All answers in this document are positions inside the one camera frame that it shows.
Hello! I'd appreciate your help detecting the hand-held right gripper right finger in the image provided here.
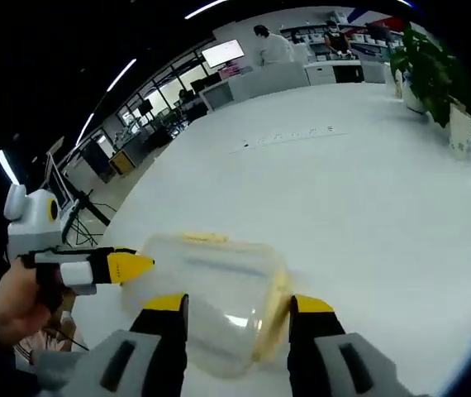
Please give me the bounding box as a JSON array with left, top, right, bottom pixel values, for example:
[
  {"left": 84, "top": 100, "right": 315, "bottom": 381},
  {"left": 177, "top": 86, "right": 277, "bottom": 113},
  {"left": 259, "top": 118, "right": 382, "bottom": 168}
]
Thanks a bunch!
[{"left": 286, "top": 294, "right": 411, "bottom": 397}]

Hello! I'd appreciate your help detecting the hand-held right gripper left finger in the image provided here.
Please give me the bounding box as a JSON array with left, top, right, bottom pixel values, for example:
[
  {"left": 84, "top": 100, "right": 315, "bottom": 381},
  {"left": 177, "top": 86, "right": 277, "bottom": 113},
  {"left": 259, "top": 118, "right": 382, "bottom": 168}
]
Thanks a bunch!
[{"left": 36, "top": 292, "right": 190, "bottom": 397}]

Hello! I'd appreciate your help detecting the clear container with yellow buckle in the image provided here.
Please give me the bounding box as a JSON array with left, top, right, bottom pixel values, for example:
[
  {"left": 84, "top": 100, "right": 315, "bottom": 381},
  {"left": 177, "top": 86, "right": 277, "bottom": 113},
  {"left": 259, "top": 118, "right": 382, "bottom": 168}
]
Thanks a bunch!
[{"left": 118, "top": 231, "right": 295, "bottom": 380}]

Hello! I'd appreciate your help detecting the person's left hand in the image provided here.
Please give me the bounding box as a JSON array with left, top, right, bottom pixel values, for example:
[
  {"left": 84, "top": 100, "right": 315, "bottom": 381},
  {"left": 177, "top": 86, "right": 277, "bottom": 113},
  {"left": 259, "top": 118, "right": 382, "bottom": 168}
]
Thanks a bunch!
[{"left": 0, "top": 256, "right": 66, "bottom": 345}]

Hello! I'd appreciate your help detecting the black tripod stand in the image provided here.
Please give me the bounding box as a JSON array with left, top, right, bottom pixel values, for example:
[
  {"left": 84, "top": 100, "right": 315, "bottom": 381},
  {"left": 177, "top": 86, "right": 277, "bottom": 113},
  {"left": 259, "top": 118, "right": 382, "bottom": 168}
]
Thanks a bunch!
[{"left": 59, "top": 188, "right": 115, "bottom": 247}]

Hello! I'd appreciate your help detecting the pink cloth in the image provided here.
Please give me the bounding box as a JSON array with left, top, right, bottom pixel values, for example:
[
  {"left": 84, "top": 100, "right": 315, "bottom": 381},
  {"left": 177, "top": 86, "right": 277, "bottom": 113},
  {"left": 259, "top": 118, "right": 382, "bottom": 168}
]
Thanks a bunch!
[{"left": 13, "top": 308, "right": 90, "bottom": 363}]

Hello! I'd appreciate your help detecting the yellow cabinet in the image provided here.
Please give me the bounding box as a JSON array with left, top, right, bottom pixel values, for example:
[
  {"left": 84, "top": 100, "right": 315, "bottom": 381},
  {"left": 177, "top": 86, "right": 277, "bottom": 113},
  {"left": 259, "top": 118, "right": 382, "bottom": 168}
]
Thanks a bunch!
[{"left": 108, "top": 150, "right": 136, "bottom": 175}]

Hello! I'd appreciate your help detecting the white cabinet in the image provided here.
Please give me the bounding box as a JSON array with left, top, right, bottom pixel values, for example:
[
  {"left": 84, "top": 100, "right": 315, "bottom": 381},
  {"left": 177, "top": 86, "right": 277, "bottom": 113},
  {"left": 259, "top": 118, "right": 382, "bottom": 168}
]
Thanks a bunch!
[{"left": 199, "top": 79, "right": 236, "bottom": 113}]

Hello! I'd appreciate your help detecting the white counter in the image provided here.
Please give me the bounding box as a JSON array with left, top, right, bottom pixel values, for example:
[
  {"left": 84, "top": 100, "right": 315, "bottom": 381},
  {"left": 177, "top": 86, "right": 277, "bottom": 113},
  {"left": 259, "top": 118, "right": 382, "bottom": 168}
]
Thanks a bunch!
[{"left": 226, "top": 60, "right": 307, "bottom": 103}]

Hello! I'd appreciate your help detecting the potted green plant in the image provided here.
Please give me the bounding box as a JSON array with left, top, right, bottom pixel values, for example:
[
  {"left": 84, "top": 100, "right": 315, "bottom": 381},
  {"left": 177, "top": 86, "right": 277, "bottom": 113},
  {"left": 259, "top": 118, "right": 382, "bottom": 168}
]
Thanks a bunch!
[
  {"left": 416, "top": 24, "right": 471, "bottom": 157},
  {"left": 388, "top": 19, "right": 431, "bottom": 113}
]

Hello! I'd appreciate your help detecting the wall screen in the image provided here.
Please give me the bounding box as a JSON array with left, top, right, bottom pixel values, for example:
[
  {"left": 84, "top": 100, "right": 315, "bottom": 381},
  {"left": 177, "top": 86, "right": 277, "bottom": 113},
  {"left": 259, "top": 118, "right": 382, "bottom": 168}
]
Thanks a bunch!
[{"left": 200, "top": 38, "right": 246, "bottom": 69}]

